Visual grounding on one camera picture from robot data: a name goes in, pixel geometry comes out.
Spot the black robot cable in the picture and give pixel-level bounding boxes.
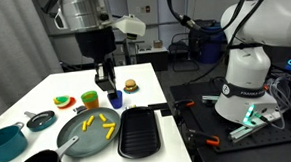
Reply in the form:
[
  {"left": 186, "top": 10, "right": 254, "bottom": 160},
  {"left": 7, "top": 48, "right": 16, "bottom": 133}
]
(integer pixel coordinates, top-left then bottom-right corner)
[{"left": 165, "top": 0, "right": 261, "bottom": 38}]

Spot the yellow green toy taco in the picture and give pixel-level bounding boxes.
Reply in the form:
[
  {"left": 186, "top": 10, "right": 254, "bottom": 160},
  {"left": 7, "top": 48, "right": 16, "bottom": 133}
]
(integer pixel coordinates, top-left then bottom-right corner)
[{"left": 52, "top": 94, "right": 72, "bottom": 109}]

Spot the teal toy pot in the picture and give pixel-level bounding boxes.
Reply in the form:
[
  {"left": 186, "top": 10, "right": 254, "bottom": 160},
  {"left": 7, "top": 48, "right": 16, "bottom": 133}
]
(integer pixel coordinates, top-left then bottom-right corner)
[{"left": 0, "top": 121, "right": 30, "bottom": 162}]

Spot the grey drawer unit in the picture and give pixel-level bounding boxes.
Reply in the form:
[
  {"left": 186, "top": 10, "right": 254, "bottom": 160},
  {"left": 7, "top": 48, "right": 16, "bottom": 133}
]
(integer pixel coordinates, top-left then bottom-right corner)
[{"left": 112, "top": 40, "right": 133, "bottom": 67}]

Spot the black wire chair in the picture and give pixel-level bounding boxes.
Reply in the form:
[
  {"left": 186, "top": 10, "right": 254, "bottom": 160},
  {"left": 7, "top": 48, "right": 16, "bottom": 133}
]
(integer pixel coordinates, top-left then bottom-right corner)
[{"left": 167, "top": 31, "right": 201, "bottom": 74}]

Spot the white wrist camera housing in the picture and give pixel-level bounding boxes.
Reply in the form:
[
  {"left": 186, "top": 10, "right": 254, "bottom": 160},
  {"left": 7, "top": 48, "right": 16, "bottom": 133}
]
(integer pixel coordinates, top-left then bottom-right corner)
[{"left": 111, "top": 13, "right": 147, "bottom": 43}]

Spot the large orange black clamp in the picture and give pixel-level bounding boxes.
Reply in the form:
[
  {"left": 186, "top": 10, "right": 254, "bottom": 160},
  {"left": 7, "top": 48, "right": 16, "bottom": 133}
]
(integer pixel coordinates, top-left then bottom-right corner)
[{"left": 187, "top": 127, "right": 221, "bottom": 149}]

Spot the small cardboard box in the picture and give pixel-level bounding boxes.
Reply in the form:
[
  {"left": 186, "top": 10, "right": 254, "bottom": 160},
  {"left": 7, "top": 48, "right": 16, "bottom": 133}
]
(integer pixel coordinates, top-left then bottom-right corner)
[{"left": 152, "top": 39, "right": 164, "bottom": 50}]

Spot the grey curtain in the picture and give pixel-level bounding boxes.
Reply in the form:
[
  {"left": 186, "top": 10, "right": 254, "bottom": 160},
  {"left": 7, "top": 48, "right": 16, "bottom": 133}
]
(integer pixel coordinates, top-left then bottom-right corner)
[{"left": 0, "top": 0, "right": 66, "bottom": 125}]

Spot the black ribbed tray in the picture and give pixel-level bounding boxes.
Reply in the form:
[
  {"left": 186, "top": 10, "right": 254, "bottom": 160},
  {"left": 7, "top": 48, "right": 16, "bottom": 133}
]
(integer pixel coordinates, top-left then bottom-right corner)
[{"left": 115, "top": 105, "right": 163, "bottom": 161}]

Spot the small orange plate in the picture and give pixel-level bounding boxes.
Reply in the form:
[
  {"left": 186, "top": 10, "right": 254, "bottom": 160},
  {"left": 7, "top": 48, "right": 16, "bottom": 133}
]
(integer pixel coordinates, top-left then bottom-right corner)
[{"left": 55, "top": 96, "right": 77, "bottom": 110}]

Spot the short aluminium rail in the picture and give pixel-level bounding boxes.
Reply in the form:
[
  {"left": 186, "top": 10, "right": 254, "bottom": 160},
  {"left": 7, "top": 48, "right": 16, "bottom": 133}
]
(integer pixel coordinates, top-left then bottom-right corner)
[{"left": 200, "top": 93, "right": 221, "bottom": 106}]

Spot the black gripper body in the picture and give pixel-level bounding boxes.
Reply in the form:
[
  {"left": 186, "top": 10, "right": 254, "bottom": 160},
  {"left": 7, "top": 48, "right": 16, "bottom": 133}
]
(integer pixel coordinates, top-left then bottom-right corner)
[{"left": 74, "top": 26, "right": 118, "bottom": 63}]

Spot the small teal frying pan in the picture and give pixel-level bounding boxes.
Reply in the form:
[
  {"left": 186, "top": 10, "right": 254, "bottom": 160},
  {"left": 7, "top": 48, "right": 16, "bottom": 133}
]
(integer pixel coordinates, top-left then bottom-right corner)
[{"left": 23, "top": 109, "right": 59, "bottom": 133}]

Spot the blue plastic cup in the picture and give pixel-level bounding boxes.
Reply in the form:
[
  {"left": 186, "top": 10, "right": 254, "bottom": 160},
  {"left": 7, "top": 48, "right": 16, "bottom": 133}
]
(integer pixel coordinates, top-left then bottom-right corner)
[{"left": 106, "top": 89, "right": 124, "bottom": 110}]

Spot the toy burger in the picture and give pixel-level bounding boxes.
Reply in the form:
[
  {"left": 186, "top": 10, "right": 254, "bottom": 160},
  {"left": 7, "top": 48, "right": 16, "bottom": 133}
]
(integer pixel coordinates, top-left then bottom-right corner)
[{"left": 123, "top": 78, "right": 139, "bottom": 92}]

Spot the small orange black clamp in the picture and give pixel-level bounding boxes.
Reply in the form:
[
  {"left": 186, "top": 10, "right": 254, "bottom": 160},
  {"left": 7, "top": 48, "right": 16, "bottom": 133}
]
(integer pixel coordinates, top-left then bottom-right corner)
[{"left": 174, "top": 98, "right": 196, "bottom": 111}]

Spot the long aluminium rail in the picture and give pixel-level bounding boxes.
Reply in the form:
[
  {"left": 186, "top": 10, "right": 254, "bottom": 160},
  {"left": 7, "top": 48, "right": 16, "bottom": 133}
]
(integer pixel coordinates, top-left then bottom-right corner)
[{"left": 226, "top": 108, "right": 283, "bottom": 143}]

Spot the black low cabinet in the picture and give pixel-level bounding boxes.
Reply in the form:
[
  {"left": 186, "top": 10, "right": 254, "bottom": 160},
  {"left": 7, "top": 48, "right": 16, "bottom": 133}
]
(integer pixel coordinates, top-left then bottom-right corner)
[{"left": 135, "top": 46, "right": 170, "bottom": 73}]

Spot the wall switch red sticker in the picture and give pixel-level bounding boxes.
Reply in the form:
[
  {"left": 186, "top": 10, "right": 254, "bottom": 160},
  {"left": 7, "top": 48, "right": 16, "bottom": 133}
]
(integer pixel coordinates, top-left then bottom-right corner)
[{"left": 140, "top": 4, "right": 152, "bottom": 15}]

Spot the grey cable bundle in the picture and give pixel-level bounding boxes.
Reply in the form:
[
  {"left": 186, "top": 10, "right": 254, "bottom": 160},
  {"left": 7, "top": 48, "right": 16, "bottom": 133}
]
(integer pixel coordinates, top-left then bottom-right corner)
[{"left": 264, "top": 76, "right": 291, "bottom": 131}]

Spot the blue plastic bin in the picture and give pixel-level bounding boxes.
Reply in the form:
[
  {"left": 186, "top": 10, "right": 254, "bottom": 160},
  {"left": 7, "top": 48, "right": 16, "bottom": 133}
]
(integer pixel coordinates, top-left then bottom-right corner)
[{"left": 196, "top": 21, "right": 229, "bottom": 65}]

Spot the black perforated base board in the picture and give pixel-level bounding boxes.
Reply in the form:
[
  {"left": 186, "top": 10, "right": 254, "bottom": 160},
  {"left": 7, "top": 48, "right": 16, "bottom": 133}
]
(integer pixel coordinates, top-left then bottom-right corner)
[{"left": 169, "top": 76, "right": 291, "bottom": 158}]

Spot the small teal plate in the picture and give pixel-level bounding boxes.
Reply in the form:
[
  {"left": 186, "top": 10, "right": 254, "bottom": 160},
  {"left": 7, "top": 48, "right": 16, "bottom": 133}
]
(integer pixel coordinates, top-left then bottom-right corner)
[{"left": 123, "top": 85, "right": 141, "bottom": 95}]

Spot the grey round plate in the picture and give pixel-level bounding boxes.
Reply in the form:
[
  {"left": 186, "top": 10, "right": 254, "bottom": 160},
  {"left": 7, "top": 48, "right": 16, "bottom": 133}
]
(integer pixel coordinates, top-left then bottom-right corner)
[{"left": 54, "top": 106, "right": 123, "bottom": 160}]

